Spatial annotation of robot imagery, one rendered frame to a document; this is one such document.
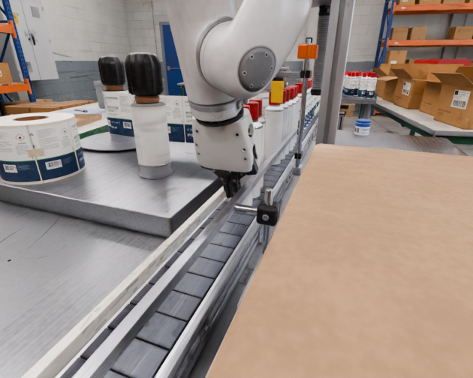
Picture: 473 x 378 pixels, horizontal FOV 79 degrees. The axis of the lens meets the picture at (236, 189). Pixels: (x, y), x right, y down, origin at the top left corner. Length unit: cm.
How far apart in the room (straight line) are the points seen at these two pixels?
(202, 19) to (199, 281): 32
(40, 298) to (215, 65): 42
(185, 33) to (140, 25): 889
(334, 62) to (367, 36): 777
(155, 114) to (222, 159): 31
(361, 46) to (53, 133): 800
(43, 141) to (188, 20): 56
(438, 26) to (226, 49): 868
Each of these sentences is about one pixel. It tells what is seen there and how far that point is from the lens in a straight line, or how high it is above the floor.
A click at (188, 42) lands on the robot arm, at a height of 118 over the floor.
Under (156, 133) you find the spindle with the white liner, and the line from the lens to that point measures 74.
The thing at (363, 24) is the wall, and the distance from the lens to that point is 848.
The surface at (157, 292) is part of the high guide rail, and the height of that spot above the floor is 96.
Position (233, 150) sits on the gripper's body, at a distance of 45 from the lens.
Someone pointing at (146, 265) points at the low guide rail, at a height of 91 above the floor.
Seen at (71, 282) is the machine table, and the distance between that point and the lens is 56.
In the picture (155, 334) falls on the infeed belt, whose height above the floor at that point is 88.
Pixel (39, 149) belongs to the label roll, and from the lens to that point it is 85.
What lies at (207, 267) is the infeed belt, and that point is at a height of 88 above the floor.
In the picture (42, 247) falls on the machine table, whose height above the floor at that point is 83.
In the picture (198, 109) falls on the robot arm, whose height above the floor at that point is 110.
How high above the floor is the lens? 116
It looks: 24 degrees down
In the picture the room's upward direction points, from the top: straight up
